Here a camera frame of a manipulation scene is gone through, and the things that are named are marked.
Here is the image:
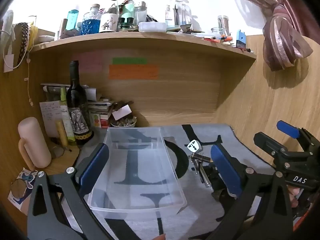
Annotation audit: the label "pink striped curtain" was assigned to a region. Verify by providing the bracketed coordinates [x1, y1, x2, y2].
[226, 0, 320, 72]

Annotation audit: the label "clear plastic storage container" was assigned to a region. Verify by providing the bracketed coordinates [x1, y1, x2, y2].
[87, 127, 188, 214]

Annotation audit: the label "orange sticky note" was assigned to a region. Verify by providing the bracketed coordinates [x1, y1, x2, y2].
[109, 64, 159, 80]

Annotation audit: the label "stack of books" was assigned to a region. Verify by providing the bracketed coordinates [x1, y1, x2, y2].
[87, 97, 118, 128]

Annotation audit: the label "small round mirror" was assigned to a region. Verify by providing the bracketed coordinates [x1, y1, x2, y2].
[11, 179, 27, 198]

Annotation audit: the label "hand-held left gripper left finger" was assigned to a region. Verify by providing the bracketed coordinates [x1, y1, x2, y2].
[27, 142, 110, 240]

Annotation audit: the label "yellow tube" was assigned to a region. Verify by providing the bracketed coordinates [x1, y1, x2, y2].
[55, 120, 68, 147]

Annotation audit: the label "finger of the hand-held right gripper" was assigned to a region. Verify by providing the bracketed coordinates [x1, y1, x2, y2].
[253, 131, 288, 161]
[277, 120, 312, 145]

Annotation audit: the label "white travel plug adapter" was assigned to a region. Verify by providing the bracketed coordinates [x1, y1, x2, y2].
[187, 140, 204, 153]

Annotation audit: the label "teal bottle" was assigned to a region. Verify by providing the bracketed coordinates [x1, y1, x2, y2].
[66, 10, 79, 30]

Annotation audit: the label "glass bottle with blue liquid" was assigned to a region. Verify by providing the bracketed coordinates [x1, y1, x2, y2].
[82, 4, 102, 34]

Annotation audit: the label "green sticky note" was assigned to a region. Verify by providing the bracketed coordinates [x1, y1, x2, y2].
[112, 58, 147, 65]

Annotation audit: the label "bowl of small trinkets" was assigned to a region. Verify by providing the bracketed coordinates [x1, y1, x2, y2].
[110, 116, 137, 128]

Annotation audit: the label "orange pens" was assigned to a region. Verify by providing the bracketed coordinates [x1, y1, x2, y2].
[204, 36, 234, 43]

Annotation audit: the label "white plastic box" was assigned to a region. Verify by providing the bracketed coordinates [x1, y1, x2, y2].
[138, 22, 167, 33]

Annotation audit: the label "white label sake bottle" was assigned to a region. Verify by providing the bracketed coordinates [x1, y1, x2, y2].
[99, 0, 120, 33]

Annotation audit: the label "tall glass jar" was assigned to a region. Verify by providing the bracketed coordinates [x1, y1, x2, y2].
[217, 15, 230, 37]

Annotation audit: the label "white handwritten note paper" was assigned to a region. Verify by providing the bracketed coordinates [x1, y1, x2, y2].
[39, 101, 63, 138]

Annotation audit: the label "woven strap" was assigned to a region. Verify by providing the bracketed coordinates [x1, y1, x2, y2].
[17, 22, 32, 65]

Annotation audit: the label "grey mat with black letters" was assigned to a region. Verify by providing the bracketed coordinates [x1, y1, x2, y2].
[60, 124, 278, 240]

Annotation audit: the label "dark wine bottle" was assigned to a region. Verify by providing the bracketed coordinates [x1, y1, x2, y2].
[66, 60, 94, 145]

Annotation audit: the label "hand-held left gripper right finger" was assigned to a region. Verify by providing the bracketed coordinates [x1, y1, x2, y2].
[210, 144, 294, 240]

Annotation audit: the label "red and white box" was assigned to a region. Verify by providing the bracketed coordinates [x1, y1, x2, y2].
[90, 112, 111, 128]

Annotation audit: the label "person's right hand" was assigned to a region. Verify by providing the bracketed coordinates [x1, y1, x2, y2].
[287, 187, 301, 208]

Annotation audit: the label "white card with cartoon sticker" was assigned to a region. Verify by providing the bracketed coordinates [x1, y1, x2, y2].
[7, 169, 38, 209]

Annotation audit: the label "pink mug with handle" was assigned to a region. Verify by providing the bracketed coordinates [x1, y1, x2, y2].
[17, 117, 52, 170]

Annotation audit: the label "wooden bead string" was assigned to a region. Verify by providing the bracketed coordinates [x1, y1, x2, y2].
[24, 57, 34, 107]

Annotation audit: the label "white charger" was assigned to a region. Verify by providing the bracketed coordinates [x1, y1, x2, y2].
[4, 54, 14, 73]

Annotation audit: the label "pink sticky note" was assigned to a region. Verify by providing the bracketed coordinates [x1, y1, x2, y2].
[72, 52, 103, 72]

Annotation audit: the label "clear blister pack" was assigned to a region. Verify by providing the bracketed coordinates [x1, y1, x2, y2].
[165, 0, 192, 28]

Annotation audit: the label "blue box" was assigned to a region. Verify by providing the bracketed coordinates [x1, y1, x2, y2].
[236, 29, 247, 48]

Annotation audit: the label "clear glass jar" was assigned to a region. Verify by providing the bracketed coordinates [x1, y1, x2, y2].
[134, 2, 147, 25]

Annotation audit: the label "silver metal pen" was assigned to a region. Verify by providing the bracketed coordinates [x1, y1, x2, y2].
[190, 153, 213, 188]

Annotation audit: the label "pale green bottle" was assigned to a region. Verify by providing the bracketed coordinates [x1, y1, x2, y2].
[119, 0, 137, 28]

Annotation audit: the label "white cable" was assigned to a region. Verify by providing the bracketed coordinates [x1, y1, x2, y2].
[0, 29, 30, 69]

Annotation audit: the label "slender green bottle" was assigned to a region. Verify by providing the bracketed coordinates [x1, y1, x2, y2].
[59, 87, 77, 146]

